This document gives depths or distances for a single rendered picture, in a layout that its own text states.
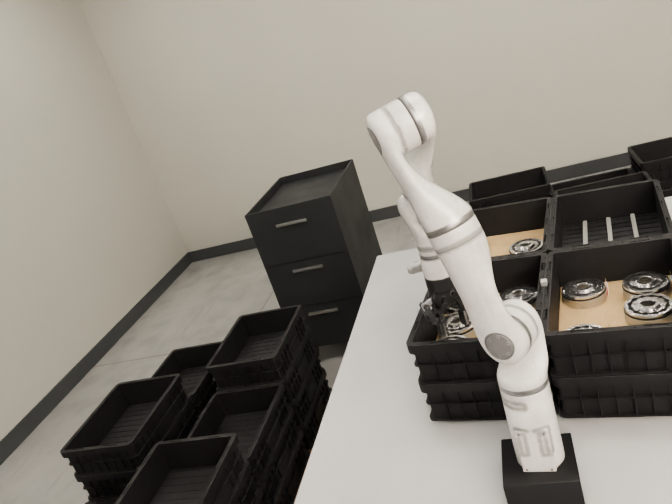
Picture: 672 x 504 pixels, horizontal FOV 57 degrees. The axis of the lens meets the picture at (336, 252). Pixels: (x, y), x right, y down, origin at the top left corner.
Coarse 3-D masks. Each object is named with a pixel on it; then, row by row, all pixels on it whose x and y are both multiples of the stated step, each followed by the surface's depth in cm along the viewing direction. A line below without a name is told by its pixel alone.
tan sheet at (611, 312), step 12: (612, 288) 154; (612, 300) 149; (624, 300) 148; (564, 312) 151; (576, 312) 149; (588, 312) 148; (600, 312) 146; (612, 312) 145; (564, 324) 146; (576, 324) 145; (600, 324) 142; (612, 324) 141; (624, 324) 139
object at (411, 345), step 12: (540, 264) 156; (540, 276) 150; (540, 300) 140; (420, 312) 152; (540, 312) 136; (408, 336) 144; (408, 348) 141; (420, 348) 139; (432, 348) 138; (444, 348) 137; (456, 348) 136; (468, 348) 135; (480, 348) 134
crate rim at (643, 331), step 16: (640, 240) 151; (656, 240) 149; (544, 288) 145; (544, 304) 138; (544, 320) 132; (560, 336) 126; (576, 336) 125; (592, 336) 124; (608, 336) 123; (624, 336) 122; (640, 336) 120; (656, 336) 119
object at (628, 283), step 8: (640, 272) 151; (648, 272) 150; (656, 272) 149; (624, 280) 150; (632, 280) 149; (664, 280) 145; (624, 288) 147; (632, 288) 146; (640, 288) 145; (648, 288) 144; (656, 288) 143; (664, 288) 142
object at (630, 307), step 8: (640, 296) 142; (648, 296) 141; (656, 296) 140; (664, 296) 139; (624, 304) 141; (632, 304) 140; (664, 304) 136; (632, 312) 137; (640, 312) 136; (648, 312) 135; (656, 312) 135; (664, 312) 133
